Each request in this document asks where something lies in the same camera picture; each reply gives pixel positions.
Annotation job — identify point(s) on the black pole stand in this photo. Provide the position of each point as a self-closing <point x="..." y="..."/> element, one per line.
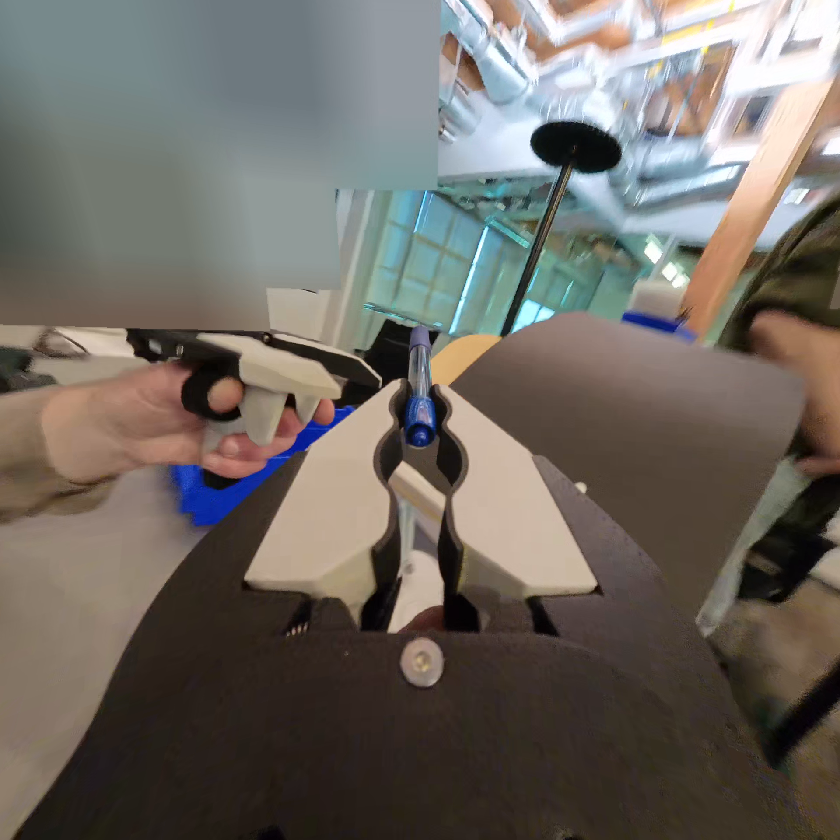
<point x="577" y="148"/>

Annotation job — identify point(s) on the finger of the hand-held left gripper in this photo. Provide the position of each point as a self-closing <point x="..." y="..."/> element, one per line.
<point x="348" y="371"/>
<point x="289" y="371"/>

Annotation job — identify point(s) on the blue plastic bin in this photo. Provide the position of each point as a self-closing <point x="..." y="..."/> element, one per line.
<point x="216" y="499"/>

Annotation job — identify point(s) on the blue pen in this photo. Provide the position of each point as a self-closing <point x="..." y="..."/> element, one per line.
<point x="420" y="420"/>

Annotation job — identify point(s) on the silver ventilation duct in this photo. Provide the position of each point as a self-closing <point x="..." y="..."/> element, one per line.
<point x="485" y="65"/>

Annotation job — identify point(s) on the person's left forearm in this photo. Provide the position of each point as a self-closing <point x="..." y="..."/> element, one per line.
<point x="33" y="459"/>

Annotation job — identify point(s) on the person's left hand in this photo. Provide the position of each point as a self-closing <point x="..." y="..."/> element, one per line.
<point x="124" y="426"/>

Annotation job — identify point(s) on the grey-topped wooden board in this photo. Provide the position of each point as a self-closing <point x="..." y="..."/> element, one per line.
<point x="623" y="426"/>

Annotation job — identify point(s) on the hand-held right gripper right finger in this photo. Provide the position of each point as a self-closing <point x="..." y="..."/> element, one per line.
<point x="518" y="518"/>

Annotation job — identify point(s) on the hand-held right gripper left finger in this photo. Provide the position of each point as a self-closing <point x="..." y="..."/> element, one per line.
<point x="321" y="518"/>

